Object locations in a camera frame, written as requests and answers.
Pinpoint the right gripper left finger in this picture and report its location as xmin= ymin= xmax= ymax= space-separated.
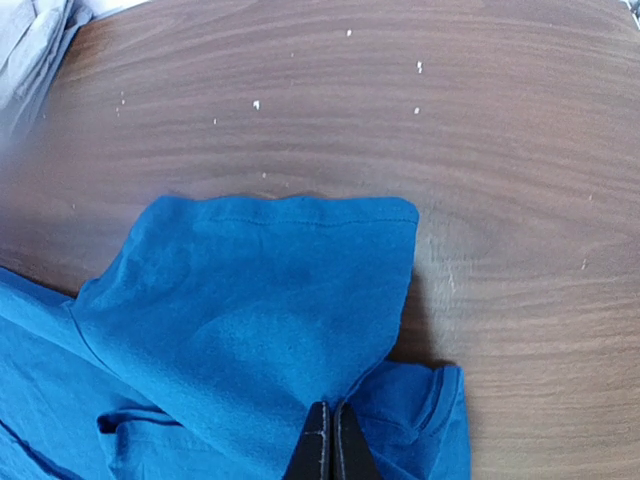
xmin=283 ymin=402 xmax=331 ymax=480

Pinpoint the folded grey button shirt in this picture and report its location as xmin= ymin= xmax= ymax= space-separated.
xmin=1 ymin=0 xmax=93 ymax=146

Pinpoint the blue t-shirt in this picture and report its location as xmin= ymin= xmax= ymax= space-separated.
xmin=1 ymin=197 xmax=471 ymax=479

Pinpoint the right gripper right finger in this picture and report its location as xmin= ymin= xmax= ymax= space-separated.
xmin=333 ymin=402 xmax=378 ymax=480

